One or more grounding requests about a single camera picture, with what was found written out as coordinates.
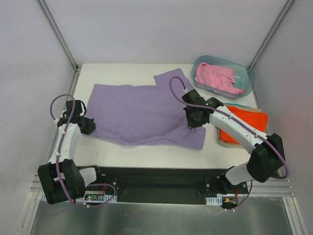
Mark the right aluminium frame post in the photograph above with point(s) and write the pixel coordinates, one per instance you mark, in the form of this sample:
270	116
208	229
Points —
273	29

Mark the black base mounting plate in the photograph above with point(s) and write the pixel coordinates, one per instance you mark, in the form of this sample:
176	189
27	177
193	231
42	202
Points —
165	185

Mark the white cable duct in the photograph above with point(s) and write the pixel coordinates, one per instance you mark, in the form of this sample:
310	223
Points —
96	198
214	201

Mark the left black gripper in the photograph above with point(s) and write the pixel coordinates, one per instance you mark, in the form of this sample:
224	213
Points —
88	125

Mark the clear blue plastic bin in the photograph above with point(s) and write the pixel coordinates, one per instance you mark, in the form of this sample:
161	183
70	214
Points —
244	76

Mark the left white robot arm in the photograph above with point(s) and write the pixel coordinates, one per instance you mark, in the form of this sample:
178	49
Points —
61	178

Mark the folded orange t shirt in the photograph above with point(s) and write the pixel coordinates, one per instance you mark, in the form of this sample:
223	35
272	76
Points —
258	120

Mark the pink t shirt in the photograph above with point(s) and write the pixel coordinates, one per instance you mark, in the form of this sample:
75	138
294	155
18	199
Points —
218	77

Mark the purple t shirt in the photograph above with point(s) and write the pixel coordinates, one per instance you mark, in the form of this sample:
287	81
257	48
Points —
144	115

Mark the right white cable duct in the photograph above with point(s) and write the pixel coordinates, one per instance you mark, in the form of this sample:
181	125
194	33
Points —
214	201

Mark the folded teal t shirt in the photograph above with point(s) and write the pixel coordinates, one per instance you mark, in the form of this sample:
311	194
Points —
240	104

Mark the aluminium frame post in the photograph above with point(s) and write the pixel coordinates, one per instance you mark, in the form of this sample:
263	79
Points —
273	29
53	24

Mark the left aluminium frame post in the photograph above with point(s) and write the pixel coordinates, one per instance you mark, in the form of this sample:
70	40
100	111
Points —
53	24

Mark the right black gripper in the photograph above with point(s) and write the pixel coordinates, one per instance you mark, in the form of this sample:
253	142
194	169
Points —
193	121

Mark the left white cable duct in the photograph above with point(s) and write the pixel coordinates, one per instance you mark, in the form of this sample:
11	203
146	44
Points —
96	198

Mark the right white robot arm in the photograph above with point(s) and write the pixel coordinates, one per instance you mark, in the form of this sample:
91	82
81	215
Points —
266	152

